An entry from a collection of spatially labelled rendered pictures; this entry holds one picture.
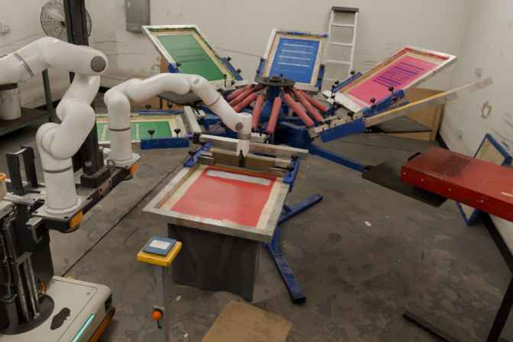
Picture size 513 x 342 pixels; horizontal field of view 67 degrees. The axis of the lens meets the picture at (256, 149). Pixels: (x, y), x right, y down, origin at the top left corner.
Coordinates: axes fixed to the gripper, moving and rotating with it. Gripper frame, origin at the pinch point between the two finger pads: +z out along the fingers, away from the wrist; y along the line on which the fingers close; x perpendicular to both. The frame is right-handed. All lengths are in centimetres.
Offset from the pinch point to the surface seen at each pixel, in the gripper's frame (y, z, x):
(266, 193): 19.5, 6.1, 18.0
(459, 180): -1, -8, 112
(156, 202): 52, 2, -27
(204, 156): 3.5, -1.5, -21.6
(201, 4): -413, -62, -182
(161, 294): 79, 27, -12
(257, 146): -22.0, -1.5, 3.3
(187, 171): 16.7, 2.3, -26.2
